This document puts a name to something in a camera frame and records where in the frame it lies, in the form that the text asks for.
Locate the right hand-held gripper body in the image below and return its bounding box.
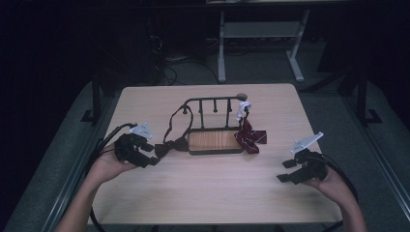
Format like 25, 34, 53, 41
289, 130, 329, 186

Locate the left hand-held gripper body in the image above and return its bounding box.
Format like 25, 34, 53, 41
113, 122, 157, 168

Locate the black bow tie with strap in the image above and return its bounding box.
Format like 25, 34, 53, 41
154, 103, 194, 160

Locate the dark red striped bow tie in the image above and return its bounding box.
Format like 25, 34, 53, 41
233, 100, 268, 156

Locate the black hook rack wooden tray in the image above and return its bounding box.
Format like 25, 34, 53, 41
182, 93, 249, 157

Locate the person's left hand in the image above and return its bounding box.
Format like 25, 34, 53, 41
86, 143, 139, 186

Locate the person's right hand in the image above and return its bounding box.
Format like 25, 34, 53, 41
303, 165, 354, 206

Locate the black metal stand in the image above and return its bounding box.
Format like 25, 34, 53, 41
352, 66, 383, 126
80, 71, 104, 125

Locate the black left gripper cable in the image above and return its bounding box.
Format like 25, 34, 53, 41
84, 122, 138, 232

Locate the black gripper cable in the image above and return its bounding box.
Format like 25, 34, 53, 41
320, 154, 360, 232
84, 122, 138, 232

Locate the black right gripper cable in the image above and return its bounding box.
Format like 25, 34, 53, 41
320, 154, 360, 232

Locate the tangle of floor cables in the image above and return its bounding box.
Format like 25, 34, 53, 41
146, 30, 220, 85

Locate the white metal desk frame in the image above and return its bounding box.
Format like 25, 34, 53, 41
217, 9, 311, 83

